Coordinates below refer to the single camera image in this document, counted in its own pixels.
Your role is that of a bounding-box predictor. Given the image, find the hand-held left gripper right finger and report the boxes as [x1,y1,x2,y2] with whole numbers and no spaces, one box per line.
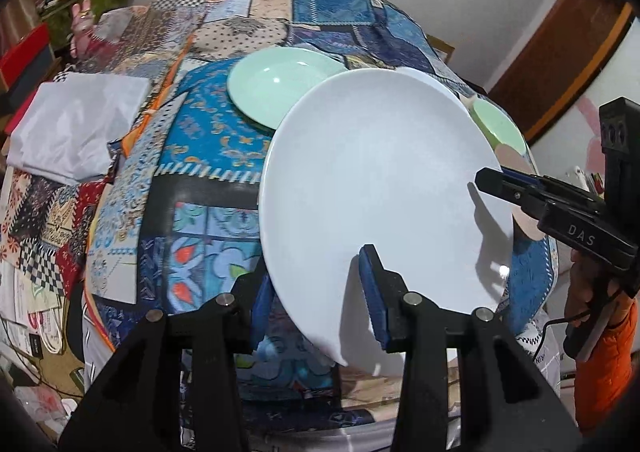
[357,244,583,452]

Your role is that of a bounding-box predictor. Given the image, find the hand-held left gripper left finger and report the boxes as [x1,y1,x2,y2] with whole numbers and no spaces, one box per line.
[59,257,275,452]

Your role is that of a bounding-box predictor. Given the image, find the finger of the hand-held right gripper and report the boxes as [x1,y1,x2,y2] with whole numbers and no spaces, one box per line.
[475,168,556,223]
[500,168,603,205]

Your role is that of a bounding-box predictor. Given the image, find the white bowl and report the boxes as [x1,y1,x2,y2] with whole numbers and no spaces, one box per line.
[397,66,473,107]

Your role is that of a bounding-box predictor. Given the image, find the large white plate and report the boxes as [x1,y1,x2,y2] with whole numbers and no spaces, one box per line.
[258,68,516,377]

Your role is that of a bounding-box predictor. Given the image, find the large green plate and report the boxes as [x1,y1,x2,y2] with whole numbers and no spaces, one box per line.
[227,46,348,130]

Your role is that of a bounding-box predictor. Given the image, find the person's right hand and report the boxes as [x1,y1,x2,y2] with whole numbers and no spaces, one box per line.
[564,249,618,333]

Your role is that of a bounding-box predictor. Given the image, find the patchwork printed blanket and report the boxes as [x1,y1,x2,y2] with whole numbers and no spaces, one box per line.
[0,0,561,452]

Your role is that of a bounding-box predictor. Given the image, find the white folded cloth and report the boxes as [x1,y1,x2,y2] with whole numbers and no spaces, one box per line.
[7,72,151,185]

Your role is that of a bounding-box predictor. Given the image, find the pink bunny toy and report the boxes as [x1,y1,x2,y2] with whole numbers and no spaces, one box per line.
[70,2,98,52]

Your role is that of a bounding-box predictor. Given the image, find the red box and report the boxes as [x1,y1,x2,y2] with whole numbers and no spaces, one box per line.
[0,24,56,87]

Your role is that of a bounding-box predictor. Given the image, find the black cable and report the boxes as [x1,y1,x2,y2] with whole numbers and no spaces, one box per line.
[537,314,573,370]

